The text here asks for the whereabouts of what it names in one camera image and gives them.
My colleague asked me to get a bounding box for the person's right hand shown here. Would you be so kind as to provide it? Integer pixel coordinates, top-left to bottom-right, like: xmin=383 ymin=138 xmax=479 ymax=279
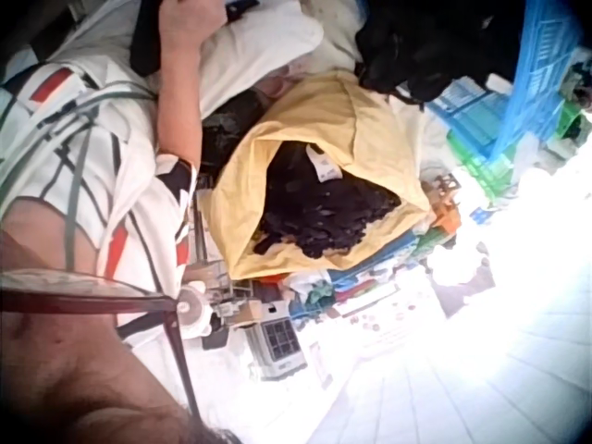
xmin=156 ymin=0 xmax=226 ymax=29

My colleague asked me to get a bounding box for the black garment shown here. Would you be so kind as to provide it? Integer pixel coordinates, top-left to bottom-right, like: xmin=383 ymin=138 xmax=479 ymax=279
xmin=128 ymin=0 xmax=164 ymax=79

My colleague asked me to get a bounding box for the dark blue small object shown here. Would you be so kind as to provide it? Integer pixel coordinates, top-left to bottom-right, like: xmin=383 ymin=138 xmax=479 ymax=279
xmin=225 ymin=0 xmax=261 ymax=20

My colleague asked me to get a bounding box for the white cloth bundle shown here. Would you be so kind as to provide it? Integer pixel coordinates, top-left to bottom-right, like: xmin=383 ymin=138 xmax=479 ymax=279
xmin=197 ymin=0 xmax=326 ymax=119

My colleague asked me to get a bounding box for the dark plastic bag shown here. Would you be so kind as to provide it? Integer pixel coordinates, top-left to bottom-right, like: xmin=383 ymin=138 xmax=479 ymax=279
xmin=200 ymin=87 xmax=275 ymax=179

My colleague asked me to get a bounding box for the yellow cloth sack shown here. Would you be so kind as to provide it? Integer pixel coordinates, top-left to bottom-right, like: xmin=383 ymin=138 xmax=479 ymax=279
xmin=203 ymin=71 xmax=446 ymax=281

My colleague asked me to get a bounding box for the white paper tag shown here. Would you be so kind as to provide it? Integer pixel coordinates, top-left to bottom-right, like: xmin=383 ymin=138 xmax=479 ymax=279
xmin=305 ymin=146 xmax=344 ymax=182

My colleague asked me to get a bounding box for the heap of black clothes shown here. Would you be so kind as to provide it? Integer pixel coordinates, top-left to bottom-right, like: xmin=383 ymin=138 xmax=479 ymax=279
xmin=353 ymin=0 xmax=526 ymax=104

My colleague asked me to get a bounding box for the heap of colourful clutter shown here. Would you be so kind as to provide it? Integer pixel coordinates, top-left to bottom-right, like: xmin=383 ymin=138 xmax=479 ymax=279
xmin=252 ymin=173 xmax=466 ymax=325

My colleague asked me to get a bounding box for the green plastic crate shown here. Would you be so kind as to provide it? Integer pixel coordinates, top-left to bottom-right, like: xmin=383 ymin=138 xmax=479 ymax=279
xmin=450 ymin=99 xmax=585 ymax=195

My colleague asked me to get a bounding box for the white device with dark grid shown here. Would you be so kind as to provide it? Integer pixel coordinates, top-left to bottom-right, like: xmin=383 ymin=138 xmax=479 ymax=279
xmin=246 ymin=315 xmax=310 ymax=381

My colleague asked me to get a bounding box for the blue plastic crate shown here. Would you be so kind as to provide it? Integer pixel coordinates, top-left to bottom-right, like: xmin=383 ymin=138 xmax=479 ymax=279
xmin=425 ymin=0 xmax=585 ymax=159

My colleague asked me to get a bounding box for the white printed paper sheet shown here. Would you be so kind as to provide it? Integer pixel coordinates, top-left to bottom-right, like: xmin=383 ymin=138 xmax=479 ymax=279
xmin=339 ymin=277 xmax=448 ymax=360

